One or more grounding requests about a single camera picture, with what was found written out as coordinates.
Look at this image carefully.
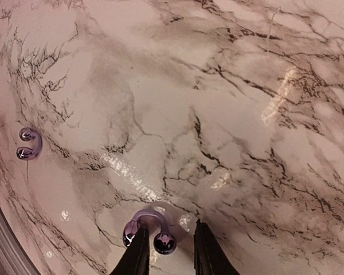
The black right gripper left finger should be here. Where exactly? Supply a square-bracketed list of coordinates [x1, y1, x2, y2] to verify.
[110, 228, 150, 275]

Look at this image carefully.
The purple earbud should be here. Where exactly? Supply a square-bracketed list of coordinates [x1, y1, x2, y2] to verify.
[122, 209, 177, 255]
[16, 127, 43, 161]

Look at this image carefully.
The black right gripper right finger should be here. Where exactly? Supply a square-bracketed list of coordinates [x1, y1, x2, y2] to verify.
[194, 219, 240, 275]

